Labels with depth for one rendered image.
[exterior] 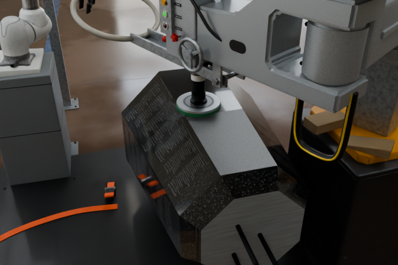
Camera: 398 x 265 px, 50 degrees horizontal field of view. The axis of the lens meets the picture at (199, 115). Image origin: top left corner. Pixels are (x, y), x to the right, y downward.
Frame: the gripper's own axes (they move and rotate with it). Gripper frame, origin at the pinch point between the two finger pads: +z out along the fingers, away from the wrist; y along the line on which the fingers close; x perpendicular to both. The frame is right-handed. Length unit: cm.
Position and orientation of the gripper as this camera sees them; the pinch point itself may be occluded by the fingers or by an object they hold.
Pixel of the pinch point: (84, 6)
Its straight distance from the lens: 260.3
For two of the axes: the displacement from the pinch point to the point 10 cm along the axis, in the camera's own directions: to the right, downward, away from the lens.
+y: 8.0, 5.5, -2.4
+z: -2.5, 6.6, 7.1
